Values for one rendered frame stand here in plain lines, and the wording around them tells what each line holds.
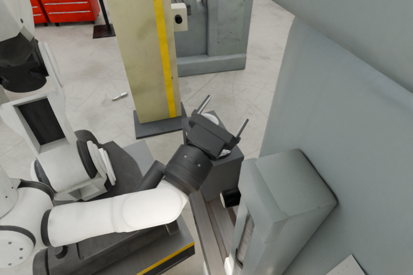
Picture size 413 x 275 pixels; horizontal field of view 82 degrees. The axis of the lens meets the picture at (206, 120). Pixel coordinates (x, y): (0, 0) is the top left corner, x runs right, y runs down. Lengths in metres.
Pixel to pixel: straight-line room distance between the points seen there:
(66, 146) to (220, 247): 0.56
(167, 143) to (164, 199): 1.77
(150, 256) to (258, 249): 1.18
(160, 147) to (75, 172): 1.41
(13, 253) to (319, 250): 0.45
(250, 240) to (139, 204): 0.31
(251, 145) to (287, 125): 2.06
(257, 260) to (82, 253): 1.09
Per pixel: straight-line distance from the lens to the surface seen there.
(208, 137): 0.53
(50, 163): 0.87
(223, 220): 0.80
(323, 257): 0.19
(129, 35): 1.93
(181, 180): 0.49
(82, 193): 1.18
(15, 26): 0.56
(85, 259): 1.22
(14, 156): 2.69
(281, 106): 0.17
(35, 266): 1.29
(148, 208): 0.48
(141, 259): 1.35
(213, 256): 0.77
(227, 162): 0.69
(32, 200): 0.55
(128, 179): 1.36
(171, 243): 1.35
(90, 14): 4.80
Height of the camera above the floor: 1.67
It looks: 44 degrees down
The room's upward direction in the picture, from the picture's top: straight up
